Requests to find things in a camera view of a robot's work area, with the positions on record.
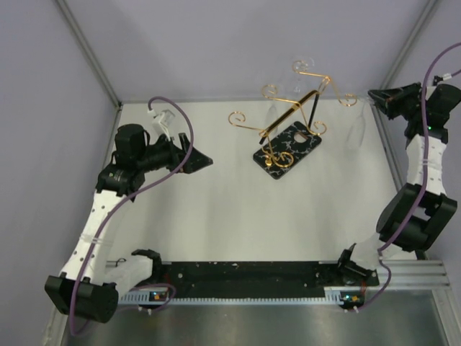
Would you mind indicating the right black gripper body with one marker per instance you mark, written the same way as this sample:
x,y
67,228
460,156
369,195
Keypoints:
x,y
406,104

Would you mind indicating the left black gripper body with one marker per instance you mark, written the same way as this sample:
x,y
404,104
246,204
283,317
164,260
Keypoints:
x,y
164,154

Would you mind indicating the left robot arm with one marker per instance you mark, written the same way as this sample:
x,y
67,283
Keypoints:
x,y
84,288

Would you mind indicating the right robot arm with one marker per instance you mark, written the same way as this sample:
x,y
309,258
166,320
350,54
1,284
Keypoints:
x,y
416,216

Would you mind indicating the clear wine glass right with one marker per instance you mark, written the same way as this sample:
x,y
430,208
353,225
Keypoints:
x,y
356,132

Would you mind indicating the clear wine glass middle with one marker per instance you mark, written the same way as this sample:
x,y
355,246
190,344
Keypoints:
x,y
270,108

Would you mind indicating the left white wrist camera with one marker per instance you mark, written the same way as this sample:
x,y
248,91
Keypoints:
x,y
161,121

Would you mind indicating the gold wire glass rack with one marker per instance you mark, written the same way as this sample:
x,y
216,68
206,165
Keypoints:
x,y
237,118

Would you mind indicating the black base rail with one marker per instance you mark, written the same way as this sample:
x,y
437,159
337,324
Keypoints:
x,y
267,279

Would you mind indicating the white cable duct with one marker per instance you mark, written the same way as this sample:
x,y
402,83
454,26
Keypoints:
x,y
152,298

